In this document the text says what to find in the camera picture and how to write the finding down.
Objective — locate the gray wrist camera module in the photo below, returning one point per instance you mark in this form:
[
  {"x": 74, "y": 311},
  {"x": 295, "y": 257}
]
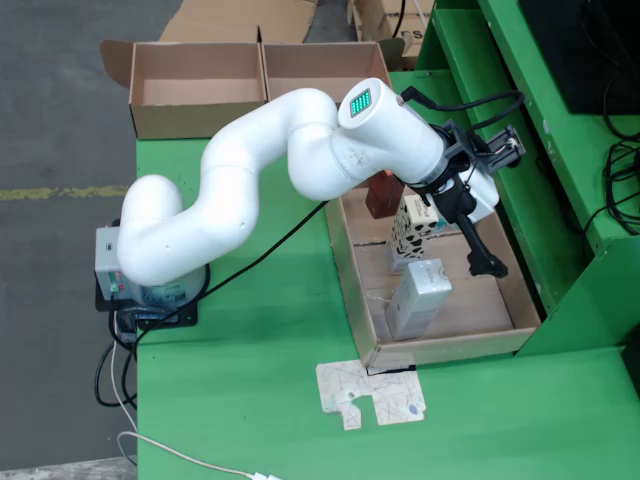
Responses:
[{"x": 502, "y": 147}]

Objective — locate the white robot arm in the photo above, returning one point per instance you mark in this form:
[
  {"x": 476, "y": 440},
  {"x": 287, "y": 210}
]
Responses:
[{"x": 225, "y": 200}]

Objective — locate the shallow cardboard tray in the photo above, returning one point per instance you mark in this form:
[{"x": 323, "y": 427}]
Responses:
[{"x": 450, "y": 310}]

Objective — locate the green metal shelf unit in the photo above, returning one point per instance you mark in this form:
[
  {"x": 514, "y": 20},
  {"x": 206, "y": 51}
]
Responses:
[{"x": 550, "y": 200}]

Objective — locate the flattened patterned white carton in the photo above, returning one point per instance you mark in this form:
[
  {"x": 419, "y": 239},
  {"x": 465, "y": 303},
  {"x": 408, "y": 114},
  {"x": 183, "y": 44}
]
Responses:
[{"x": 385, "y": 395}]

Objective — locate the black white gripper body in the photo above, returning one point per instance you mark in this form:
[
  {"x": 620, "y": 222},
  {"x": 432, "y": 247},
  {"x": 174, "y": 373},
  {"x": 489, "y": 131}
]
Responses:
[{"x": 450, "y": 200}]

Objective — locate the cow print hand cream box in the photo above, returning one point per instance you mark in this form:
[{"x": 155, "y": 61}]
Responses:
[{"x": 410, "y": 240}]

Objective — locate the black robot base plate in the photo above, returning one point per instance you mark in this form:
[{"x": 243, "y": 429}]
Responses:
[{"x": 170, "y": 322}]

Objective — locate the black monitor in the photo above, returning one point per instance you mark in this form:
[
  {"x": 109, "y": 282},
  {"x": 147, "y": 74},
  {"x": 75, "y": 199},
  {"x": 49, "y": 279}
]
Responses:
[{"x": 575, "y": 50}]

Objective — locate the white d'Alba carton box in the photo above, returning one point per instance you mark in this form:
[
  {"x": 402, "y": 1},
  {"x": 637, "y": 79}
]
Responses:
[{"x": 415, "y": 300}]

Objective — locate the printed cardboard shipping box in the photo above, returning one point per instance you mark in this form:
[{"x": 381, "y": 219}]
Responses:
[{"x": 380, "y": 20}]

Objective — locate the gray robot controller box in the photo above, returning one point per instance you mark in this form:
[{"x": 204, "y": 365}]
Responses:
[{"x": 107, "y": 260}]

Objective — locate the brown red carton box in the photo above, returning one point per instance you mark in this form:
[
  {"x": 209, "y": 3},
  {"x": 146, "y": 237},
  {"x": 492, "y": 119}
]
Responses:
[{"x": 382, "y": 200}]

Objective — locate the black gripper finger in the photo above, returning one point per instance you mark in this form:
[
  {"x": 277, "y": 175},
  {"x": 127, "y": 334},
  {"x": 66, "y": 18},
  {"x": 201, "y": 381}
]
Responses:
[
  {"x": 472, "y": 245},
  {"x": 499, "y": 270}
]

